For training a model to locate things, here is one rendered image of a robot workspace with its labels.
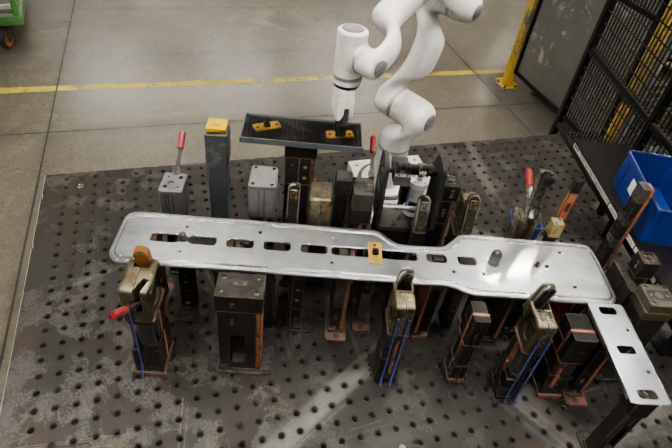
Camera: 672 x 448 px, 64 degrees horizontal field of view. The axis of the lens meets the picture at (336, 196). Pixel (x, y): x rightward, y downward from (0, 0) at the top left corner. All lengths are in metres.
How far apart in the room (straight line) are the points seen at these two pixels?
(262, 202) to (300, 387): 0.53
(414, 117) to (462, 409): 0.93
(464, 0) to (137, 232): 1.16
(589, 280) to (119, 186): 1.65
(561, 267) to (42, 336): 1.50
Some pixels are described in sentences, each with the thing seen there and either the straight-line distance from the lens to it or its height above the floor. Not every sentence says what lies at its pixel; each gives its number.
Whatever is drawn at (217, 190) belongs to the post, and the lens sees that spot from 1.79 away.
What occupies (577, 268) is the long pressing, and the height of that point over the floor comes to 1.00.
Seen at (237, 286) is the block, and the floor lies 1.03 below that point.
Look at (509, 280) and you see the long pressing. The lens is 1.56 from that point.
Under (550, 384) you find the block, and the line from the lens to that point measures 1.71.
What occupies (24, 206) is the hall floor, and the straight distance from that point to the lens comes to 3.32.
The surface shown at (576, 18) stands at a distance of 4.22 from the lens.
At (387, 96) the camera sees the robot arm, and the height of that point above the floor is 1.15.
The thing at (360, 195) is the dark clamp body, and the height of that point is 1.08.
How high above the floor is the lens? 2.07
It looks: 40 degrees down
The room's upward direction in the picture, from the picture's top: 8 degrees clockwise
